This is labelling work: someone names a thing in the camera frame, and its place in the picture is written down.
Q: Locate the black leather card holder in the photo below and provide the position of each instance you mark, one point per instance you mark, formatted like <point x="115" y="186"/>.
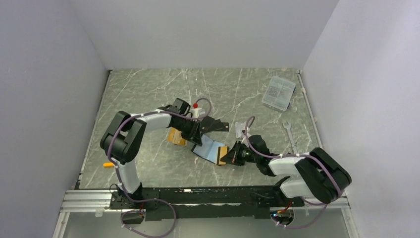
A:
<point x="208" y="150"/>

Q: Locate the silver wrench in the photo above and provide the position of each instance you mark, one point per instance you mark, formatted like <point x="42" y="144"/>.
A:
<point x="288" y="127"/>

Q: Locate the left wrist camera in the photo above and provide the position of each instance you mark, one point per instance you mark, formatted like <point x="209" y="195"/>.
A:
<point x="195" y="110"/>

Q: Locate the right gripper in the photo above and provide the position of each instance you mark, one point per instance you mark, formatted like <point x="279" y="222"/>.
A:
<point x="233" y="156"/>

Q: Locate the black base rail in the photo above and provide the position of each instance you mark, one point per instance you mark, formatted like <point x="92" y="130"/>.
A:
<point x="206" y="202"/>

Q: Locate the aluminium frame rail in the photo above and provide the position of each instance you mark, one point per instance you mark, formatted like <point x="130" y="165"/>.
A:
<point x="98" y="201"/>

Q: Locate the black card stack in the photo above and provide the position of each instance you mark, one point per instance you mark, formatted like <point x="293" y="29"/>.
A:
<point x="209" y="124"/>

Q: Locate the clear plastic screw box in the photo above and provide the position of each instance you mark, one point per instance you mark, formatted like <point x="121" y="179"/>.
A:
<point x="279" y="93"/>

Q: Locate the silver card stack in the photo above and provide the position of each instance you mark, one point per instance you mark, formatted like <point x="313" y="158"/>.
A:
<point x="240" y="128"/>

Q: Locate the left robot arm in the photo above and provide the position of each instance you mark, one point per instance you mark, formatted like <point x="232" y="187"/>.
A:
<point x="122" y="139"/>

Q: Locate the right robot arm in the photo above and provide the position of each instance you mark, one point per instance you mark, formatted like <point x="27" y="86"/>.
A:
<point x="314" y="174"/>

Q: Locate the gold card stack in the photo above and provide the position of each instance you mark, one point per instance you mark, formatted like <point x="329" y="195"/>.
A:
<point x="175" y="137"/>

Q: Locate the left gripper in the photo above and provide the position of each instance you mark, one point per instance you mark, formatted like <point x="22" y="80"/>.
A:
<point x="195" y="129"/>

